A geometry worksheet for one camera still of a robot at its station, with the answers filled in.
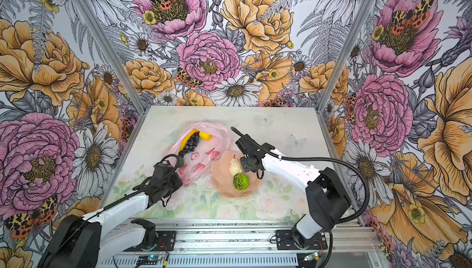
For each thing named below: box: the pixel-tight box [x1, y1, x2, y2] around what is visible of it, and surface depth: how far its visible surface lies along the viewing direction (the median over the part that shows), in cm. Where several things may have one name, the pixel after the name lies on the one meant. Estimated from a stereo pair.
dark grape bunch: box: [178, 130, 200, 158], surface depth 101 cm
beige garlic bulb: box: [228, 157, 243, 176], surface depth 91 cm
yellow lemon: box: [199, 130, 213, 141], surface depth 104 cm
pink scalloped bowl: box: [210, 149, 262, 198], surface depth 91 cm
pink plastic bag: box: [168, 122, 232, 187], surface depth 96 cm
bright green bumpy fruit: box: [232, 172, 249, 191], surface depth 86 cm
